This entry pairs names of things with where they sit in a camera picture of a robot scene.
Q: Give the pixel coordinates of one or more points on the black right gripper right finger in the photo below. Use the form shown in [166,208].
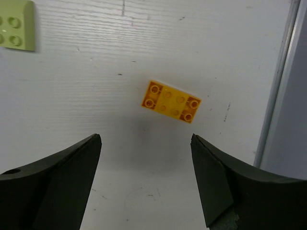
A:
[238,196]

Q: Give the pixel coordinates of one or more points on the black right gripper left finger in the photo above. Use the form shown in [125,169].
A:
[51,193]

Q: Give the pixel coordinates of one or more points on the yellow long lego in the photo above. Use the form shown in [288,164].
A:
[170,101]

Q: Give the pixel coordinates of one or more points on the pale green square lego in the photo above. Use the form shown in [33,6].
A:
[17,24]

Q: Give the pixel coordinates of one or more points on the aluminium table rail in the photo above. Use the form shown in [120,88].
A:
[282,147]

